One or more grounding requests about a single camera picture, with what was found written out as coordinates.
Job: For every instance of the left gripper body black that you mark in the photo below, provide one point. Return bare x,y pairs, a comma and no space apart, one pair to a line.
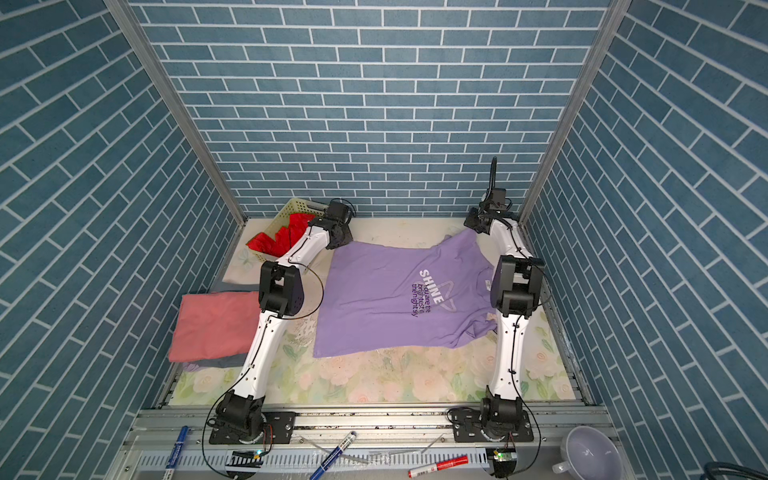
342,236

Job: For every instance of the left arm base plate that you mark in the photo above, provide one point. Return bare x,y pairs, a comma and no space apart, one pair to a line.
267,428

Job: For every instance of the aluminium mounting rail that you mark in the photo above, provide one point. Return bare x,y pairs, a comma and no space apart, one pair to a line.
391,440

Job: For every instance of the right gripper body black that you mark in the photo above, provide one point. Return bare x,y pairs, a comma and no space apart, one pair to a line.
475,219

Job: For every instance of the purple t shirt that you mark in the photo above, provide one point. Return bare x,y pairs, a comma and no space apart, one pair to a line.
379,297

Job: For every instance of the red t shirt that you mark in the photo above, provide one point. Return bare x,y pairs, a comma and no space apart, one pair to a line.
285,237

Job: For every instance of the red marker pen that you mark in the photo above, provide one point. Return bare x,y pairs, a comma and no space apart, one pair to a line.
438,466

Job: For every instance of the blue marker pen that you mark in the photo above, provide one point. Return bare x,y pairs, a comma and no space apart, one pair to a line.
333,456

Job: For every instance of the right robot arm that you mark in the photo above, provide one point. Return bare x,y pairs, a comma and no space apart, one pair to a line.
515,295

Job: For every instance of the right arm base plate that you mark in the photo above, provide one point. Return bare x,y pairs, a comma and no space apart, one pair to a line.
468,427

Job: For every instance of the folded pink t shirt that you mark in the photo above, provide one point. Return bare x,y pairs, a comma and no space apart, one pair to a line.
214,325

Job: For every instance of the blue pen at left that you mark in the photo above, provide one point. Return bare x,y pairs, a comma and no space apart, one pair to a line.
175,455

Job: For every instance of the pale green plastic basket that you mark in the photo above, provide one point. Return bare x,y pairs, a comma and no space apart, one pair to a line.
294,205

